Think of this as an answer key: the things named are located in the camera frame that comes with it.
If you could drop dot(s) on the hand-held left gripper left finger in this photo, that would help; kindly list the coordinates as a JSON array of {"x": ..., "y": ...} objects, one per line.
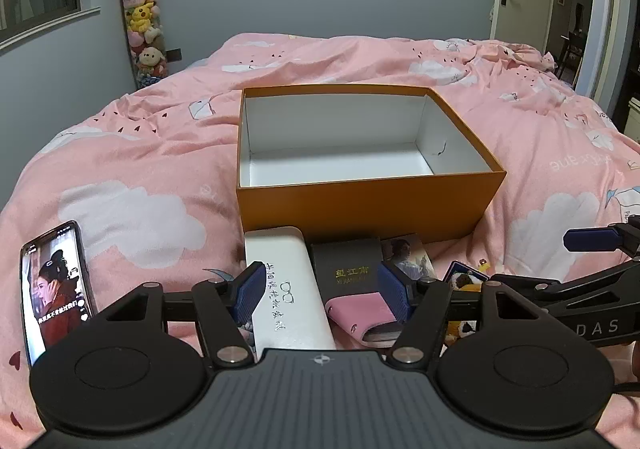
[{"x": 248, "y": 296}]

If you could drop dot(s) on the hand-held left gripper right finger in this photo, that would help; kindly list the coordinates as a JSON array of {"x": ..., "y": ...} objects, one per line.
[{"x": 395, "y": 294}]

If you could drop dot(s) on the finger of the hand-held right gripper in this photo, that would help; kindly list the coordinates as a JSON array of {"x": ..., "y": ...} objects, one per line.
[
  {"x": 590, "y": 240},
  {"x": 530, "y": 285}
]

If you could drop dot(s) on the pink wallet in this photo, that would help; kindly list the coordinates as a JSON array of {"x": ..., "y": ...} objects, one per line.
[{"x": 360, "y": 311}]

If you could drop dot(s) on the white glasses case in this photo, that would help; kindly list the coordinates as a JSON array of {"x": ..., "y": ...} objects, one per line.
[{"x": 295, "y": 289}]

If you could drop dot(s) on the dark rectangular case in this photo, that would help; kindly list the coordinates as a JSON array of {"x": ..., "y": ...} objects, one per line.
[{"x": 345, "y": 264}]

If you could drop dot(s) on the orange cardboard box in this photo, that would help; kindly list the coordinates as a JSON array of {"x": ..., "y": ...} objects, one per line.
[{"x": 350, "y": 209}]

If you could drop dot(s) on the photo card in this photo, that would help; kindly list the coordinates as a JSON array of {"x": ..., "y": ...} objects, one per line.
[{"x": 407, "y": 254}]

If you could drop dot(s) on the blue framed card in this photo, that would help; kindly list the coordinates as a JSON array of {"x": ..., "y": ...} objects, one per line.
[{"x": 465, "y": 276}]

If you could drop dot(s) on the yellow white plush toy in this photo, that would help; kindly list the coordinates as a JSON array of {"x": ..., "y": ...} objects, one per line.
[{"x": 462, "y": 329}]

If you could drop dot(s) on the white cabinet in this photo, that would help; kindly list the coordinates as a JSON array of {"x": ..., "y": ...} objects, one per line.
[{"x": 634, "y": 121}]

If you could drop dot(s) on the pink printed blanket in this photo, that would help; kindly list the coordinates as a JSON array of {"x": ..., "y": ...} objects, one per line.
[{"x": 150, "y": 154}]

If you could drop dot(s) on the dark chair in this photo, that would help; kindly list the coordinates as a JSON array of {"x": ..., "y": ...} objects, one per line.
[{"x": 572, "y": 49}]

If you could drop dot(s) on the smartphone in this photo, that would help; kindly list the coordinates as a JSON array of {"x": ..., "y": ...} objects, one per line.
[{"x": 55, "y": 289}]

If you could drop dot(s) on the clear tube of plush toys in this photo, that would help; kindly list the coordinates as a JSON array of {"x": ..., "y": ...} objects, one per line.
[{"x": 142, "y": 29}]

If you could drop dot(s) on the small wall outlet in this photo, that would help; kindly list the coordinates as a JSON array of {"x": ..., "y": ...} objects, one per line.
[{"x": 173, "y": 55}]

